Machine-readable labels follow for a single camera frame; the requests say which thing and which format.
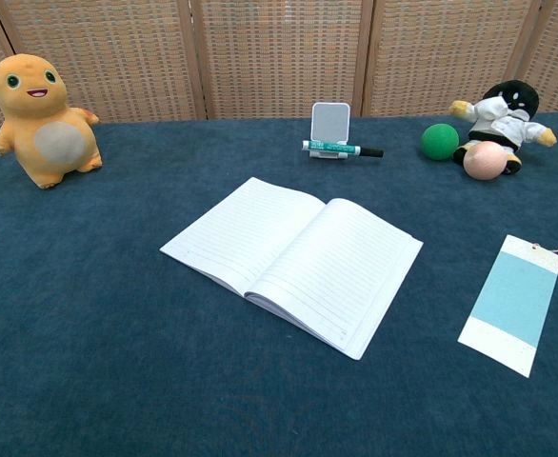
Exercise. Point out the green foam ball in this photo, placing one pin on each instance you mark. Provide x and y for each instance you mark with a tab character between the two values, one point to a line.
439	142

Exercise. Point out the white phone stand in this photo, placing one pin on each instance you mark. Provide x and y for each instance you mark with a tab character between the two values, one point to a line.
330	121

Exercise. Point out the orange dinosaur plush toy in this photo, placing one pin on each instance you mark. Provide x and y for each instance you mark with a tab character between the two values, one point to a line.
45	143

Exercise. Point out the lined notebook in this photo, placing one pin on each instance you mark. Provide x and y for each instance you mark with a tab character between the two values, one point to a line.
307	266

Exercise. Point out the woven wooden folding screen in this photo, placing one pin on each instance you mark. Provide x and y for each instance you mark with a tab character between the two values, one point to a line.
279	57

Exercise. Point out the peach foam ball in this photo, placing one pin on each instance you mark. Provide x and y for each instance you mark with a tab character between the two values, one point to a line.
484	161

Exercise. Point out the dark blue table cloth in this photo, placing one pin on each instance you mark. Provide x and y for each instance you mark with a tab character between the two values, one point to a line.
93	309

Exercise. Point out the blue and white bookmark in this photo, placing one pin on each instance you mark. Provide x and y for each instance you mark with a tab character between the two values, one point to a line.
512	300

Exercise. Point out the green whiteboard marker pen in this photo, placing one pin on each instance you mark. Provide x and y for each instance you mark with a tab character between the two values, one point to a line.
331	147

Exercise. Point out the black plush doll white coat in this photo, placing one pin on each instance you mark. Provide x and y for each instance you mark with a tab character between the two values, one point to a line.
498	119

